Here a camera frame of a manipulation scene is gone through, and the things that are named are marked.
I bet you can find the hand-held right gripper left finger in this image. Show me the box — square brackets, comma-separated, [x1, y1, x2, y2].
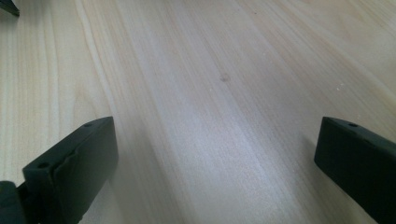
[21, 116, 120, 224]

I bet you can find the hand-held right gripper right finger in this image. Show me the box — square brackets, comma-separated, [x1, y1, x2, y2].
[313, 116, 396, 224]

